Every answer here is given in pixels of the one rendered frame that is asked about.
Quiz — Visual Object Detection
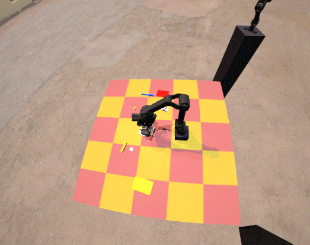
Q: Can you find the yellow flat plate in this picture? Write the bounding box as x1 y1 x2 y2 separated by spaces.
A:
132 176 154 195

